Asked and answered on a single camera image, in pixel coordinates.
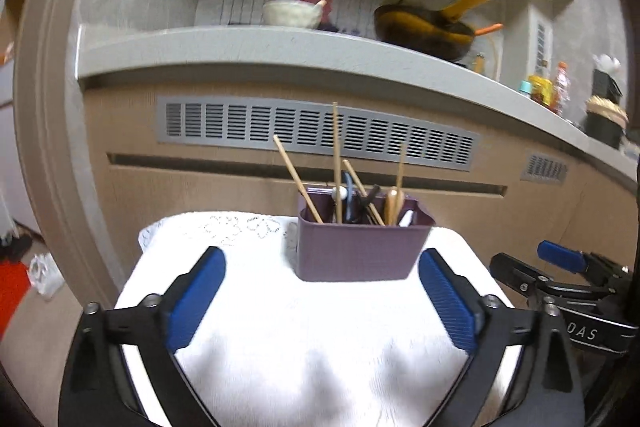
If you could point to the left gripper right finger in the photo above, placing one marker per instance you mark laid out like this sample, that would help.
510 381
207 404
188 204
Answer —
545 388

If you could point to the black handled utensil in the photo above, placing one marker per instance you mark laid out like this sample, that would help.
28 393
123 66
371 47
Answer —
364 212

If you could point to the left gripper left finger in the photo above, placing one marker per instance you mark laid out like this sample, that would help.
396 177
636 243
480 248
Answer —
98 388

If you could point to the white ceramic bowl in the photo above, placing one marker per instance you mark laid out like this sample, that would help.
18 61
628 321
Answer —
293 13

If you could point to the wooden rice spoon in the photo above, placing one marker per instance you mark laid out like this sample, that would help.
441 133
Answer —
395 197

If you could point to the thick wooden chopstick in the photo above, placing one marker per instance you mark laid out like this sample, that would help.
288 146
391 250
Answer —
296 178

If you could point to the grey cabinet vent grille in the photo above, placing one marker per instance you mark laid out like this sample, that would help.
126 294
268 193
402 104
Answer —
309 128

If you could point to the purple plastic utensil caddy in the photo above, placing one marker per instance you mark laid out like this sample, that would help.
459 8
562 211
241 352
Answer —
329 252

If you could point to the red-capped clear bottle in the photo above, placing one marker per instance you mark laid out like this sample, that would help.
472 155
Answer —
561 90

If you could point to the oil bottle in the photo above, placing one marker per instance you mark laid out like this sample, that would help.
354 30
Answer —
541 90

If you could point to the white ball-head metal utensil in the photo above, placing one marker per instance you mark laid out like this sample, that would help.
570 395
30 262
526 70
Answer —
339 193

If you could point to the thin wooden chopstick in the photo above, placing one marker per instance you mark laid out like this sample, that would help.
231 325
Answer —
362 191

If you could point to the white lace tablecloth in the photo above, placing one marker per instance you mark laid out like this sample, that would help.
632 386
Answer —
273 350

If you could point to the black pot with lid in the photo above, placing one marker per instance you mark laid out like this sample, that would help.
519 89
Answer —
605 121

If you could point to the blue plastic spoon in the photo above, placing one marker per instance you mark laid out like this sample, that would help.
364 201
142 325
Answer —
351 208

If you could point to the red round stool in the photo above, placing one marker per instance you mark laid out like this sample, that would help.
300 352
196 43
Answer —
14 284

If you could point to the small grey vent grille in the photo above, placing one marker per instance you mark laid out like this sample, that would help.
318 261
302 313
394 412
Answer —
542 168

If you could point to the grey kitchen countertop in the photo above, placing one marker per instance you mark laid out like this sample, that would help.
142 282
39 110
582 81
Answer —
309 58

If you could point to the black utensil holder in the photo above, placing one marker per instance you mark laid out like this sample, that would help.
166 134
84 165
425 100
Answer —
604 85

